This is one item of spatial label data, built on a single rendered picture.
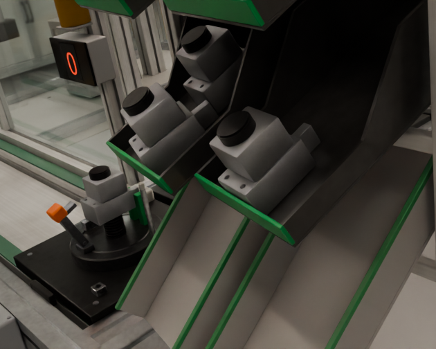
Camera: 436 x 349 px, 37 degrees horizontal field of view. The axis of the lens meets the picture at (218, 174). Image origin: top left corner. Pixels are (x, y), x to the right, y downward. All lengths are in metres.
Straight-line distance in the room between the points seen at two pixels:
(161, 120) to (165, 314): 0.25
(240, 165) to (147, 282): 0.31
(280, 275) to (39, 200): 0.77
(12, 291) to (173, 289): 0.31
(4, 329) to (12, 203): 0.49
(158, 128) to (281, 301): 0.21
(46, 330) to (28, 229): 0.40
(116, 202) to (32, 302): 0.18
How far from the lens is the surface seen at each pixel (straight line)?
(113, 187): 0.92
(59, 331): 0.87
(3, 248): 1.13
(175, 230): 0.74
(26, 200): 1.35
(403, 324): 0.92
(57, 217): 0.90
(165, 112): 0.59
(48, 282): 0.94
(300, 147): 0.50
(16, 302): 0.94
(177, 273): 0.75
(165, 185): 0.57
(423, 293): 0.97
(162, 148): 0.60
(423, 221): 0.56
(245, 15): 0.42
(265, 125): 0.48
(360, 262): 0.60
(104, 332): 0.84
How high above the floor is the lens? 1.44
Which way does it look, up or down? 25 degrees down
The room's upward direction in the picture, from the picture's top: 11 degrees counter-clockwise
